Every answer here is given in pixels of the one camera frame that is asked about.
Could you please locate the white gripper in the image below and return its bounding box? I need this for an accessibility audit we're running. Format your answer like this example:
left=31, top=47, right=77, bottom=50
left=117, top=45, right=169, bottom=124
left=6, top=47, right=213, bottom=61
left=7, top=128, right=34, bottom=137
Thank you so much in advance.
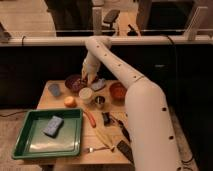
left=82, top=56, right=101, bottom=85

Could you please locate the dark red grape bunch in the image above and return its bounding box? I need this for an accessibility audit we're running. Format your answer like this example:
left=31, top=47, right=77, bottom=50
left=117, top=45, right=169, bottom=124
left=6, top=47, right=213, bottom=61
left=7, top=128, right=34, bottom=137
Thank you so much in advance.
left=79, top=77, right=98, bottom=85

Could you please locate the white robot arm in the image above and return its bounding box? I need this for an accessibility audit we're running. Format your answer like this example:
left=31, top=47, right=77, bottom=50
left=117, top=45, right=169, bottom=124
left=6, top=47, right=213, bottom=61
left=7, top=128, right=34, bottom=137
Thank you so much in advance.
left=82, top=36, right=183, bottom=171

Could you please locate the white paper cup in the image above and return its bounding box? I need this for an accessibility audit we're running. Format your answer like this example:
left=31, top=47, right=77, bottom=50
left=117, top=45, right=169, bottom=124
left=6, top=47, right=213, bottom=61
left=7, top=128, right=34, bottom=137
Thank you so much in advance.
left=79, top=87, right=94, bottom=105

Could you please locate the small metal cup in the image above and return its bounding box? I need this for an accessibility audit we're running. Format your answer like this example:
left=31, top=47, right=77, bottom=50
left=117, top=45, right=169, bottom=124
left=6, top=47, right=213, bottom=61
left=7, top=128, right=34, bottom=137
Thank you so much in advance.
left=95, top=96, right=105, bottom=109

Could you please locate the blue plastic cup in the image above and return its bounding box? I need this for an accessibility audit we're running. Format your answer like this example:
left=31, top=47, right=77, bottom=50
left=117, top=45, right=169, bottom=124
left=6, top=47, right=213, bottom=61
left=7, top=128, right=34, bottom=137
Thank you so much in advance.
left=48, top=83, right=61, bottom=97

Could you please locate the purple bowl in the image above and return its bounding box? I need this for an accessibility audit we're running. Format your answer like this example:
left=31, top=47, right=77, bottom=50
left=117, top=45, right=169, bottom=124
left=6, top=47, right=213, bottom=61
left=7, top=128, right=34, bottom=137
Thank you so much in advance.
left=65, top=74, right=87, bottom=93

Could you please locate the orange fruit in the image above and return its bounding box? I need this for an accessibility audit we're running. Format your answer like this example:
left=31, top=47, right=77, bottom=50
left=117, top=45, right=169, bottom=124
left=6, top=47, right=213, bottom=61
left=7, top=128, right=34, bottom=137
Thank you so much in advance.
left=64, top=96, right=77, bottom=108

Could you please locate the orange bowl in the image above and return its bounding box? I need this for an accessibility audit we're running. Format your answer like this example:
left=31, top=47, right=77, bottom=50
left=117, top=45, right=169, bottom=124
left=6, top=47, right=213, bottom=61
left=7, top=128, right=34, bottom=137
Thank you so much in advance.
left=109, top=82, right=127, bottom=100

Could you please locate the orange carrot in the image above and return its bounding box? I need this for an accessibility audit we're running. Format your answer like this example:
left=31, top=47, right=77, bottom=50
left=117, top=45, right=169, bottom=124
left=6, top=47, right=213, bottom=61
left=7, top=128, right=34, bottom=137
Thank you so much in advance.
left=82, top=108, right=96, bottom=128

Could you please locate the black binder clip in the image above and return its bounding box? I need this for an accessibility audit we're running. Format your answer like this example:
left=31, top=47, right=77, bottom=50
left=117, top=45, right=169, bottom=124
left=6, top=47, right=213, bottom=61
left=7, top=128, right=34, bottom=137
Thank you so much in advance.
left=102, top=112, right=111, bottom=126

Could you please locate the blue sponge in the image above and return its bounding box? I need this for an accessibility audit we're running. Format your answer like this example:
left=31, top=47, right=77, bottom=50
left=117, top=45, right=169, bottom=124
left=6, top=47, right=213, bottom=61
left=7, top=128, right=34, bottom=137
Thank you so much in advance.
left=43, top=116, right=63, bottom=137

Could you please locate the wooden table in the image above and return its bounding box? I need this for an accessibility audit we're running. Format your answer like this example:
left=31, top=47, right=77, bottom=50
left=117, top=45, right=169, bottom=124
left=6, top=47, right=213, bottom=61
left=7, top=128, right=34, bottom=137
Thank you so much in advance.
left=23, top=80, right=130, bottom=166

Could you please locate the yellow corn cob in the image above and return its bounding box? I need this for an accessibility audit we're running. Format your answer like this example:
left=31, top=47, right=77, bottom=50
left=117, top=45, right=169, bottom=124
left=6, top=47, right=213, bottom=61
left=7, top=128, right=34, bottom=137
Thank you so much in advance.
left=95, top=128, right=114, bottom=151

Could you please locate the silver fork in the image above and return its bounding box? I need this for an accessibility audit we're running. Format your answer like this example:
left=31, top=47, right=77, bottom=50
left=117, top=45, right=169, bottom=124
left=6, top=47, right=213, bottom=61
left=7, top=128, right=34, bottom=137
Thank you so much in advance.
left=83, top=147, right=109, bottom=153

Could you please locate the black remote control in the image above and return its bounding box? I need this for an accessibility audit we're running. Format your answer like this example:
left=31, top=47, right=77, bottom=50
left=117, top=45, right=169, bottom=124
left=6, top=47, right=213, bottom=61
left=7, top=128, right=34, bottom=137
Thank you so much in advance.
left=117, top=140, right=134, bottom=163

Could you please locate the green plastic tray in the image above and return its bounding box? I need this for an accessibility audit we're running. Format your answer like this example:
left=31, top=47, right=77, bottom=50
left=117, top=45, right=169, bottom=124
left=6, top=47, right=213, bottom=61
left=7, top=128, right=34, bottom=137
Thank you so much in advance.
left=12, top=108, right=83, bottom=160

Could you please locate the black handled knife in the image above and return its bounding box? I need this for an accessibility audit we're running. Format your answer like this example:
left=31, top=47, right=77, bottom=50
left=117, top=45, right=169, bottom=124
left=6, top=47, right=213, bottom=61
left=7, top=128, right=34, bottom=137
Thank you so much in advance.
left=112, top=116, right=131, bottom=142

